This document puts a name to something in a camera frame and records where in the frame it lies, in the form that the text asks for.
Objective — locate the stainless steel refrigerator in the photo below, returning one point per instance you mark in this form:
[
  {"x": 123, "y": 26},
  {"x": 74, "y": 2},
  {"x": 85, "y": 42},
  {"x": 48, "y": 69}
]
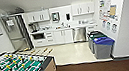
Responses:
[{"x": 16, "y": 36}]

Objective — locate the blue recycling bin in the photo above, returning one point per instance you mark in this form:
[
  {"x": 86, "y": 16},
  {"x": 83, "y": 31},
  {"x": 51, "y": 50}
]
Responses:
[{"x": 90, "y": 33}]

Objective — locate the grey bin blue lid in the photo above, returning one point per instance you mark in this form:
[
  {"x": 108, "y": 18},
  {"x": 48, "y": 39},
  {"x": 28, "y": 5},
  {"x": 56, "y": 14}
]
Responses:
[{"x": 103, "y": 48}]

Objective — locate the grey bin green lid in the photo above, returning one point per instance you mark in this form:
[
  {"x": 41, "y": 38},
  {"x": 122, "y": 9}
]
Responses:
[{"x": 96, "y": 35}]

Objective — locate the white paper note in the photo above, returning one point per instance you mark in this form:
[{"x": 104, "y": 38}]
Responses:
[{"x": 10, "y": 22}]

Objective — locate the white drawer stack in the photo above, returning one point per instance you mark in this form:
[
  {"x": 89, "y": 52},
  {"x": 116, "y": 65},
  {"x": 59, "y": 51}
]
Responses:
[
  {"x": 91, "y": 28},
  {"x": 49, "y": 37}
]

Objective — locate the white wide drawer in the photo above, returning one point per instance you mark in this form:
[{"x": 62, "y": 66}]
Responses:
[{"x": 39, "y": 42}]

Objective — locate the large colourful wall poster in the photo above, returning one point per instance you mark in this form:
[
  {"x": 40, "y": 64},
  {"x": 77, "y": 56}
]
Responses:
[{"x": 106, "y": 1}]

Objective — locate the white wall cabinet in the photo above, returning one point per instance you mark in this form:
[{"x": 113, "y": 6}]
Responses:
[
  {"x": 38, "y": 16},
  {"x": 82, "y": 8}
]

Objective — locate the grey crumpled bundle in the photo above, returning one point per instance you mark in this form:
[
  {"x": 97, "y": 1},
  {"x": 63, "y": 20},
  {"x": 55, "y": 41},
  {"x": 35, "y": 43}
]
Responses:
[{"x": 15, "y": 11}]

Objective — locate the stainless steel dishwasher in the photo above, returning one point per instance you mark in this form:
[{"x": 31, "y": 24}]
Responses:
[{"x": 79, "y": 34}]

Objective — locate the black built-in microwave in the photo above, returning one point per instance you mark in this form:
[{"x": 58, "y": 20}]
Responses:
[{"x": 38, "y": 36}]

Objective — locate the white two-door sink cabinet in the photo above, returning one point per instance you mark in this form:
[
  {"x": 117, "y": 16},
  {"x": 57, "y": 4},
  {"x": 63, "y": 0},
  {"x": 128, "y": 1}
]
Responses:
[{"x": 63, "y": 36}]

